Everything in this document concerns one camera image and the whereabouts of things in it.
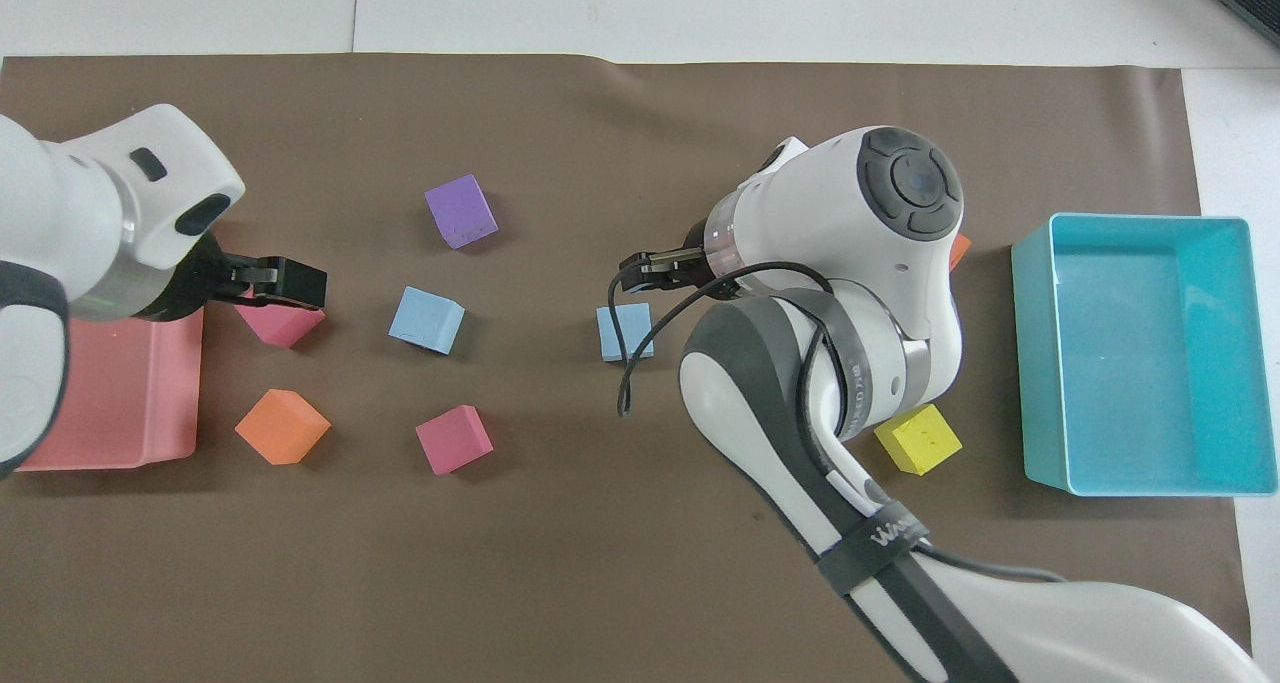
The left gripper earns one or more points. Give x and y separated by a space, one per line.
190 283

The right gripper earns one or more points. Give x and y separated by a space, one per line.
696 239

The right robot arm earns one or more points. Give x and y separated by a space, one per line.
860 263

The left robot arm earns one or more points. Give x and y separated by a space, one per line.
90 213

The light blue block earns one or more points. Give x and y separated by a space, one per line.
612 335
425 318

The pink wedge block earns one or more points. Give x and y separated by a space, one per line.
280 323

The pink plastic tray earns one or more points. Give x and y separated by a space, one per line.
130 393

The orange block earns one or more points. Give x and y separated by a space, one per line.
959 251
282 425

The purple block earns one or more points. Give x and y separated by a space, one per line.
460 209

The yellow block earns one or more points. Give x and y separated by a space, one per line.
918 439

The teal plastic bin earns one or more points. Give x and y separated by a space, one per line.
1140 363

